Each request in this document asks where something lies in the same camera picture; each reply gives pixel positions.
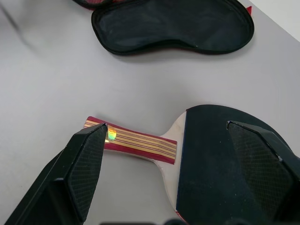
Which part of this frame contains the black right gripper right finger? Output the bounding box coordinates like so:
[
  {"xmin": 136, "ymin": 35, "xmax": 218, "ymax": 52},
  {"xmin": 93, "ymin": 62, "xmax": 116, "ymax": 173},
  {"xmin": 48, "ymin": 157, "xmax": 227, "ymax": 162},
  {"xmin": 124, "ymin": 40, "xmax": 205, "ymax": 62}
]
[{"xmin": 226, "ymin": 120, "xmax": 300, "ymax": 225}]

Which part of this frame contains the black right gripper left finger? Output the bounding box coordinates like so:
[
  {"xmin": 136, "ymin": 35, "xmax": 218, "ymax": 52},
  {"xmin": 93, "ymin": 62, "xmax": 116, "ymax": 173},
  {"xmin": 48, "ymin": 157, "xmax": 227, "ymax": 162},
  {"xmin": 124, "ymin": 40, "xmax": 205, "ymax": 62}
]
[{"xmin": 4, "ymin": 123, "xmax": 108, "ymax": 225}]

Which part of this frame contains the black rubber table tennis paddle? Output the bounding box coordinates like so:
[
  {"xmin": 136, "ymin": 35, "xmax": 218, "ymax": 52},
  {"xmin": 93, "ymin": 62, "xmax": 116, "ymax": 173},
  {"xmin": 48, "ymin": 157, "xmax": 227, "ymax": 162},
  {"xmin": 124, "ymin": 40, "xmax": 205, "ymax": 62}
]
[{"xmin": 83, "ymin": 104, "xmax": 300, "ymax": 225}]

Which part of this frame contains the black and red paddle case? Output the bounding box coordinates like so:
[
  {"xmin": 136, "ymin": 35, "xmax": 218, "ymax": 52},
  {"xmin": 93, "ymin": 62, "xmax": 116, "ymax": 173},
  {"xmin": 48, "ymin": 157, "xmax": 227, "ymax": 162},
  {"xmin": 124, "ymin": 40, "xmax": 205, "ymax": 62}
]
[{"xmin": 70, "ymin": 0, "xmax": 255, "ymax": 57}]

